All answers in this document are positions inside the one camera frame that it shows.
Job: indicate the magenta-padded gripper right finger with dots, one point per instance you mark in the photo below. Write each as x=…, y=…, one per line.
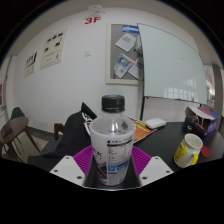
x=143, y=160

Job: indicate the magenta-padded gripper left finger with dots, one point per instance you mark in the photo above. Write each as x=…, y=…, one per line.
x=81, y=160

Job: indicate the clear black-capped drink bottle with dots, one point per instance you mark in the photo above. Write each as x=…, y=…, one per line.
x=112, y=150

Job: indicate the brown wooden chair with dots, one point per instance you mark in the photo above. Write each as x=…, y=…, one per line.
x=58, y=130

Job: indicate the flat white device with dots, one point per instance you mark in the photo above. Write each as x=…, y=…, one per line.
x=155, y=123

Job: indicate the black and red desk object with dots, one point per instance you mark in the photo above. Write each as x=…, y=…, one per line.
x=191, y=125

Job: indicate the flat round red coaster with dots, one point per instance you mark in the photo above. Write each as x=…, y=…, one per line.
x=205, y=151

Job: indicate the blue and purple cardboard box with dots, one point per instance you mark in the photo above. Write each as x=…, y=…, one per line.
x=206, y=120

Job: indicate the round brown wooden table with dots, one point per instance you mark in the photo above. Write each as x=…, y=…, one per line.
x=13, y=128

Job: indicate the dark padded chair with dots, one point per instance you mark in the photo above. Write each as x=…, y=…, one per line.
x=16, y=112

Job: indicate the glass whiteboard on stand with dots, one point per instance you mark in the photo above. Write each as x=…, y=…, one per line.
x=170, y=63

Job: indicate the grey notice board with papers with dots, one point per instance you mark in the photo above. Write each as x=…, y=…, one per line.
x=123, y=53

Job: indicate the red floor number sign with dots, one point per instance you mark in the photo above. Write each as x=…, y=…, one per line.
x=92, y=20

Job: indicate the white wall switch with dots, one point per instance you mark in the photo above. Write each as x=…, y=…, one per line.
x=87, y=53

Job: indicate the small white wall poster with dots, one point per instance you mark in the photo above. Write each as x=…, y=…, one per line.
x=30, y=64

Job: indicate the large white wall poster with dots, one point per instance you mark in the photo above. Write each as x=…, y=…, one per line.
x=54, y=49

